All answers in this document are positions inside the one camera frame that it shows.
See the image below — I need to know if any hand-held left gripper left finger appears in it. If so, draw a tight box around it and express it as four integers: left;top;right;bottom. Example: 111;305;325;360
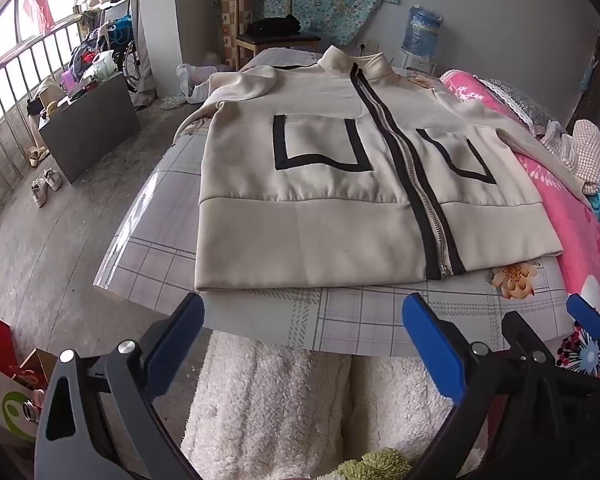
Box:
34;292;206;480

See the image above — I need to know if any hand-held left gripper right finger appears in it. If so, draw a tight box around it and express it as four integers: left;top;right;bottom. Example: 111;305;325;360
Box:
401;292;565;480

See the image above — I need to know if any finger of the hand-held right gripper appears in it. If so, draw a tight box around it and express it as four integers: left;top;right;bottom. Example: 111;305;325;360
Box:
566;294;600;361
501;310;548;357

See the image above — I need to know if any beige zip jacket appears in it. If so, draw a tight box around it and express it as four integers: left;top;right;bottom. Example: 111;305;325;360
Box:
175;45;588;293

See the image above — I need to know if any pile of mixed clothes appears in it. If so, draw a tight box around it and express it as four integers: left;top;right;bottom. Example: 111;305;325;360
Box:
70;15;133;81

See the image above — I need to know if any plaid floral bed sheet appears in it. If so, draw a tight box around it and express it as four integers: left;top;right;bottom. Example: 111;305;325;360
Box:
92;47;576;358

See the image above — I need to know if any white fluffy garment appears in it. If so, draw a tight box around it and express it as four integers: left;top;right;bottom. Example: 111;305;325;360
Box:
180;330;486;480

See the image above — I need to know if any pink floral blanket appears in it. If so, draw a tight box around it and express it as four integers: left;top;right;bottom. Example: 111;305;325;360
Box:
440;70;600;376

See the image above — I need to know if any green fluffy cloth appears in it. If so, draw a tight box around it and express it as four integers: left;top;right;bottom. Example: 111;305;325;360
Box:
332;449;411;480

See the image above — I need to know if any cardboard box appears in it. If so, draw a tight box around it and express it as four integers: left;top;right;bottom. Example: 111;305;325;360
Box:
20;347;59;392

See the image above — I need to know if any pink checkered cloth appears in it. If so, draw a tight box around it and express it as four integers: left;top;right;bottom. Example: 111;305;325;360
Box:
540;119;600;195

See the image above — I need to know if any white green paper bag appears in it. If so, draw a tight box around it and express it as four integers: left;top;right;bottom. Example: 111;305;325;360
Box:
0;366;46;443

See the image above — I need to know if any silver lace pillow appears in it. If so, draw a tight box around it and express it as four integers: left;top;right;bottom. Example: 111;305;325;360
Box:
480;79;556;136

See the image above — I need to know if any grey cabinet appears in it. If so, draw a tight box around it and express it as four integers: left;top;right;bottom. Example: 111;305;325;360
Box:
37;71;142;184

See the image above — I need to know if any hanging teal cloth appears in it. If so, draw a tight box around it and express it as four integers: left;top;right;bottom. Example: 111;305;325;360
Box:
580;52;596;92

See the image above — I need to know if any white plastic bag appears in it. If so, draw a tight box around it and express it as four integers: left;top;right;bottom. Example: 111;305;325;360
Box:
176;63;216;105

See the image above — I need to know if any wheelchair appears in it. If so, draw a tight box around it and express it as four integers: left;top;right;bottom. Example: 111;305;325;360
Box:
107;20;142;93

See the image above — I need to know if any white water dispenser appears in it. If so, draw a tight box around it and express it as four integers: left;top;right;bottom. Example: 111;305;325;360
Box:
395;52;437;75

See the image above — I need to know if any metal railing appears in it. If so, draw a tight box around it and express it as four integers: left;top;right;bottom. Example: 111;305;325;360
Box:
0;15;88;241

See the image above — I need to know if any wooden chair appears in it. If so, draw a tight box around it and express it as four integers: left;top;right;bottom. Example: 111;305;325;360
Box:
228;0;322;72

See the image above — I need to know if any blue water bottle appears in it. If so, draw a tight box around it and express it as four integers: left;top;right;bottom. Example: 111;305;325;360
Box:
401;5;443;56

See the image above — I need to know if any stack of patterned boxes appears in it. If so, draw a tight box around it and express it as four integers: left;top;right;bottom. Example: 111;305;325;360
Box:
220;0;253;68

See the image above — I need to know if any black bag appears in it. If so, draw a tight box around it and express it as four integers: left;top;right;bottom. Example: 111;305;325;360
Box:
247;14;303;37

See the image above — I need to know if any pink hanging garment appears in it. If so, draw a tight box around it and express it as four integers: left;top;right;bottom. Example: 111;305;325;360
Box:
20;0;56;31

